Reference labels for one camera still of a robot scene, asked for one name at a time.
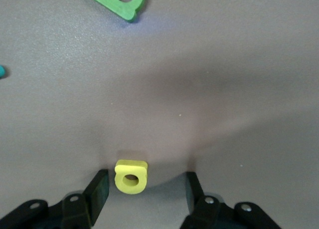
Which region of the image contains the brown table cover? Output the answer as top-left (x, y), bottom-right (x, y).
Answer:
top-left (0, 0), bottom-right (319, 229)

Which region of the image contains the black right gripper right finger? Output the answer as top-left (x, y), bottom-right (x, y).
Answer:
top-left (179, 171), bottom-right (284, 229)

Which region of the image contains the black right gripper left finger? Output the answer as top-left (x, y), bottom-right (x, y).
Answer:
top-left (0, 169), bottom-right (110, 229)

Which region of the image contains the green letter a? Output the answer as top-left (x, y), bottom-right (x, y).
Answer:
top-left (84, 0), bottom-right (147, 22)

